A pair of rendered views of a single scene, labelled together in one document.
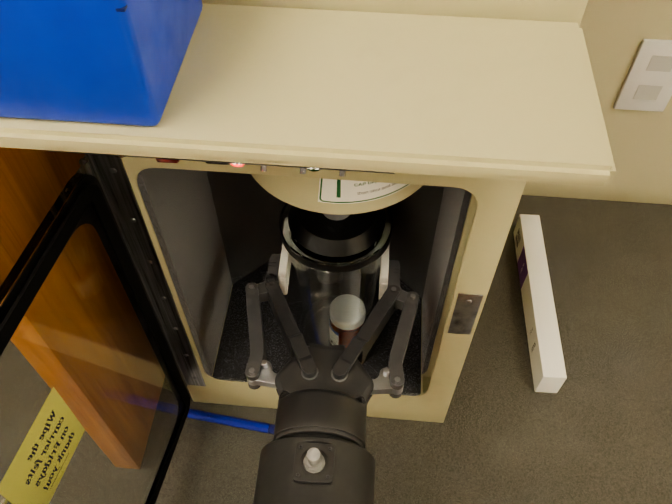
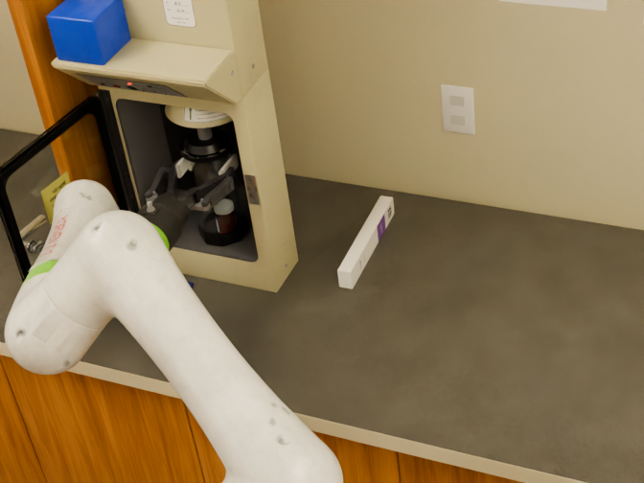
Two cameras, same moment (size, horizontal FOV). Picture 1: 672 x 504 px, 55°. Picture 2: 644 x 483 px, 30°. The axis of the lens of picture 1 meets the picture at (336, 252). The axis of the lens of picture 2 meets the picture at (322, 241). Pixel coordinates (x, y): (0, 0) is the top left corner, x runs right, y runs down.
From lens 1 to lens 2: 189 cm
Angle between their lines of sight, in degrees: 22
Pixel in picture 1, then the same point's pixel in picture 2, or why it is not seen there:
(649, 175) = (491, 186)
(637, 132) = (467, 149)
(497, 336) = (334, 260)
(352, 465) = (165, 215)
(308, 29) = (156, 46)
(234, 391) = not seen: hidden behind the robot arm
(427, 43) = (185, 52)
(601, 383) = (382, 288)
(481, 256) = (244, 150)
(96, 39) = (90, 41)
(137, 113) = (99, 61)
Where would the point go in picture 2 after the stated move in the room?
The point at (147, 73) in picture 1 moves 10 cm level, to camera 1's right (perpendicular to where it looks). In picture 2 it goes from (102, 51) to (152, 54)
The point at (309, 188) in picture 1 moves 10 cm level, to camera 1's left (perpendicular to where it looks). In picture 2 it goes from (180, 115) to (133, 111)
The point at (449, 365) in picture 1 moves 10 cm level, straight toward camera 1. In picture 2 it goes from (260, 232) to (226, 259)
